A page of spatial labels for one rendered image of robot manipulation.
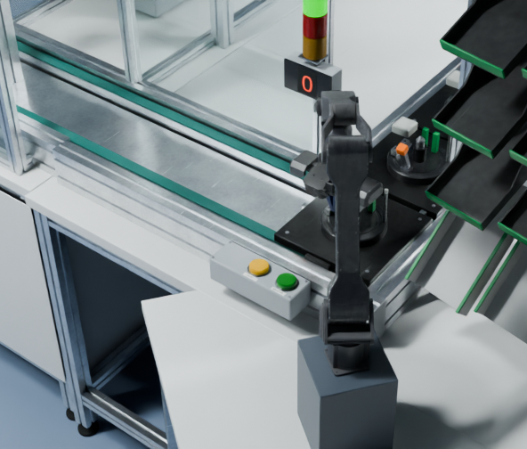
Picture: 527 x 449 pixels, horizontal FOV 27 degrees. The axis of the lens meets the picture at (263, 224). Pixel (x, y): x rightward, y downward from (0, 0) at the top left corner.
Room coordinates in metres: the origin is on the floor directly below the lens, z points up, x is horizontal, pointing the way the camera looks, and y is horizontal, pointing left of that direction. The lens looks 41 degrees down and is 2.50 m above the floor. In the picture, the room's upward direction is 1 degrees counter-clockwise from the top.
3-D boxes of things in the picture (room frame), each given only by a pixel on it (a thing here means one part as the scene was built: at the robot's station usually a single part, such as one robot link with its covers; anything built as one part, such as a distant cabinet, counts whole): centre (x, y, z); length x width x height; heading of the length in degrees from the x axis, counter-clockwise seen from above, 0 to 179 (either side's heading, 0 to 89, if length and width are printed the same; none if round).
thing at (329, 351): (1.32, -0.14, 1.09); 0.07 x 0.07 x 0.06; 14
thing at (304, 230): (1.77, -0.19, 0.96); 0.24 x 0.24 x 0.02; 51
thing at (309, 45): (1.98, -0.11, 1.29); 0.05 x 0.05 x 0.05
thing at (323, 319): (1.32, -0.14, 1.15); 0.09 x 0.07 x 0.06; 89
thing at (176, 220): (1.83, 0.12, 0.91); 0.89 x 0.06 x 0.11; 51
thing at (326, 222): (1.77, -0.19, 0.98); 0.14 x 0.14 x 0.02
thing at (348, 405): (1.32, -0.14, 0.96); 0.14 x 0.14 x 0.20; 14
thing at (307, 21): (1.98, -0.11, 1.34); 0.05 x 0.05 x 0.05
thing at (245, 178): (1.98, 0.03, 0.91); 0.84 x 0.28 x 0.10; 51
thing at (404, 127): (1.97, -0.35, 1.01); 0.24 x 0.24 x 0.13; 51
